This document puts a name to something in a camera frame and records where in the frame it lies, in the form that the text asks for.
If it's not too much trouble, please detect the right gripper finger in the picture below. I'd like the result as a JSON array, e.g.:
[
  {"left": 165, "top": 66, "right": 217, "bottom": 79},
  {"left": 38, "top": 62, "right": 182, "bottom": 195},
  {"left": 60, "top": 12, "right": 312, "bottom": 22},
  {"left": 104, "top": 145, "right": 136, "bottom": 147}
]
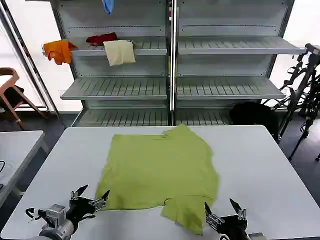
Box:
[
  {"left": 204, "top": 201, "right": 224, "bottom": 227},
  {"left": 229, "top": 198, "right": 247, "bottom": 221}
]

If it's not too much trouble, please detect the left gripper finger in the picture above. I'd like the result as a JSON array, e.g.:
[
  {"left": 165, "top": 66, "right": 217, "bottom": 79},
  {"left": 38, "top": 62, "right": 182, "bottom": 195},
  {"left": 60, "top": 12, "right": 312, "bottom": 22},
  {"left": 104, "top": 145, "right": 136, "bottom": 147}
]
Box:
[
  {"left": 70, "top": 184, "right": 89, "bottom": 200},
  {"left": 90, "top": 189, "right": 111, "bottom": 212}
]

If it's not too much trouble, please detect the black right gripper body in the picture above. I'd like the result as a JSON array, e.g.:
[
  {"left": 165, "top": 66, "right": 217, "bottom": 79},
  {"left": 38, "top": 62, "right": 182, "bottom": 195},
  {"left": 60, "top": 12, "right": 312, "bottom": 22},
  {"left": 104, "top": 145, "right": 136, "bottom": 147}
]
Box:
[{"left": 212, "top": 215, "right": 249, "bottom": 240}]

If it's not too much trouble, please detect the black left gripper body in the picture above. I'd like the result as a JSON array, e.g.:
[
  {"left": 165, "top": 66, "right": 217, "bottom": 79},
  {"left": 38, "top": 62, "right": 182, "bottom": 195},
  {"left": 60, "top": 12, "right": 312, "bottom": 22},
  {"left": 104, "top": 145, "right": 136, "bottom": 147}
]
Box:
[{"left": 66, "top": 196, "right": 97, "bottom": 223}]

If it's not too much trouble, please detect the green shirt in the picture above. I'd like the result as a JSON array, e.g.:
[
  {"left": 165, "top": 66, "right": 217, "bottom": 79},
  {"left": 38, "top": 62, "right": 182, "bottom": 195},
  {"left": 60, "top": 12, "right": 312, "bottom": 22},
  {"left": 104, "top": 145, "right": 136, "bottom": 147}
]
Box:
[{"left": 94, "top": 123, "right": 221, "bottom": 236}]

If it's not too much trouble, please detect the white side table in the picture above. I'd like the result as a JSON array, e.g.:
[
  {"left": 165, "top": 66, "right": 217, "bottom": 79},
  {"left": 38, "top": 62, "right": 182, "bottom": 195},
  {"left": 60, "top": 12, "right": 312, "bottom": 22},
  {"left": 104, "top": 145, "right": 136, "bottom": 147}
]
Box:
[{"left": 0, "top": 129, "right": 50, "bottom": 208}]

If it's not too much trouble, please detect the large black bag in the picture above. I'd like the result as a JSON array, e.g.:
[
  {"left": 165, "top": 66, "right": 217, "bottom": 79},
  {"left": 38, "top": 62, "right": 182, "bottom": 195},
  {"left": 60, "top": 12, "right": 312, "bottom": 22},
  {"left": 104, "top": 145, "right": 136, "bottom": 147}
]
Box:
[{"left": 229, "top": 101, "right": 280, "bottom": 140}]

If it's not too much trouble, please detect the black tripod stand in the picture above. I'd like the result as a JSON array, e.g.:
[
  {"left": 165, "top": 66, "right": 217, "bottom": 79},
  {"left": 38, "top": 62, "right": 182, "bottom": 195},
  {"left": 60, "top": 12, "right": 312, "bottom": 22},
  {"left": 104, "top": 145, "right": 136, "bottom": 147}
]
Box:
[{"left": 261, "top": 53, "right": 320, "bottom": 162}]

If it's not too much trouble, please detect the grey metal shelf rack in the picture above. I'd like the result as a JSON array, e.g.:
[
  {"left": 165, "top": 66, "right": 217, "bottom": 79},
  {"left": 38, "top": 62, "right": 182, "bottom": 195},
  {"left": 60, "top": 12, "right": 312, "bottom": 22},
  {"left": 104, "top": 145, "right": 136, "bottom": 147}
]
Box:
[{"left": 41, "top": 0, "right": 308, "bottom": 127}]

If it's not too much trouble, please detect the small dark bag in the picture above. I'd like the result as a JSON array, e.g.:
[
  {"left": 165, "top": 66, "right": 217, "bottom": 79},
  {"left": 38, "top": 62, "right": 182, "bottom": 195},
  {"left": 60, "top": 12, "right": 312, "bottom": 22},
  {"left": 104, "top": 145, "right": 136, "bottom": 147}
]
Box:
[{"left": 3, "top": 85, "right": 25, "bottom": 107}]

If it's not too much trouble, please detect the brown wooden chair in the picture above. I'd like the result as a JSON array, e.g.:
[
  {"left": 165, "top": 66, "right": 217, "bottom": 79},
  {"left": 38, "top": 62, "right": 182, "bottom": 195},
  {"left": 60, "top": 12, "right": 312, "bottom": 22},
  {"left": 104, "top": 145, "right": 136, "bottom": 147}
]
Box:
[{"left": 0, "top": 67, "right": 49, "bottom": 130}]

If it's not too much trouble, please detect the grey tripod stand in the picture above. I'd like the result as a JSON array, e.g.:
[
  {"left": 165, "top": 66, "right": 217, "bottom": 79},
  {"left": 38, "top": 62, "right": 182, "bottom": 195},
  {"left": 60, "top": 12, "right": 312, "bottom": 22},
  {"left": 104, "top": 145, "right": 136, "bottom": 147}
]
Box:
[{"left": 277, "top": 43, "right": 320, "bottom": 141}]

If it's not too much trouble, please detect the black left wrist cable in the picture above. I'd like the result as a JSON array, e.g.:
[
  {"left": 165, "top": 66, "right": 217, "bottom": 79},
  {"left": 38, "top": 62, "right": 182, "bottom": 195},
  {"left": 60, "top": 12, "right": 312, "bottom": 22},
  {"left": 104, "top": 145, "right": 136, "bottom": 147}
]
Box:
[{"left": 24, "top": 206, "right": 48, "bottom": 223}]

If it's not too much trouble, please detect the thin black cable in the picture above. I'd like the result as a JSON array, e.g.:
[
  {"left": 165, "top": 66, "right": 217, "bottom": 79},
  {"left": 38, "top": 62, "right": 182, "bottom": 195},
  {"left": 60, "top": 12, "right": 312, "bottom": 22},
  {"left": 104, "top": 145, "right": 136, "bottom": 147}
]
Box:
[{"left": 0, "top": 159, "right": 7, "bottom": 191}]

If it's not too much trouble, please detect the slanted metal frame post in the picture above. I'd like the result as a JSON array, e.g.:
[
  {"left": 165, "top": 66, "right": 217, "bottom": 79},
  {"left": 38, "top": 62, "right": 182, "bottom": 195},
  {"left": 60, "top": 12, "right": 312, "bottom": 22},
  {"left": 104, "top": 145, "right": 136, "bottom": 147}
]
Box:
[{"left": 0, "top": 0, "right": 66, "bottom": 128}]

